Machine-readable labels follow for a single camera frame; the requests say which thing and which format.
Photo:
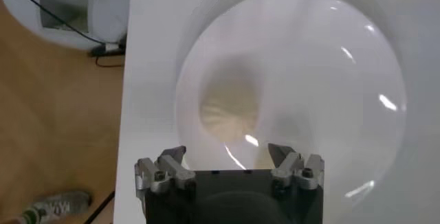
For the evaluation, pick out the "white round plate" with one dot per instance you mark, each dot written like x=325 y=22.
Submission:
x=309 y=74

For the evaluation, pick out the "white steamed baozi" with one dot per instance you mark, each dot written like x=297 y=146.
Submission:
x=228 y=112

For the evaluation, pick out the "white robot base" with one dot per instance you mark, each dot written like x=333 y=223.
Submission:
x=103 y=12

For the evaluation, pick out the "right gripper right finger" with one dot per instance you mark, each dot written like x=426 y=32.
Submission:
x=292 y=170

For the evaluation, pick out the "grey sneaker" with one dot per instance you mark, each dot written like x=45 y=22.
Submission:
x=58 y=206

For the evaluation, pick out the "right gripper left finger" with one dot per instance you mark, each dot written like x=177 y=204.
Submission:
x=172 y=170

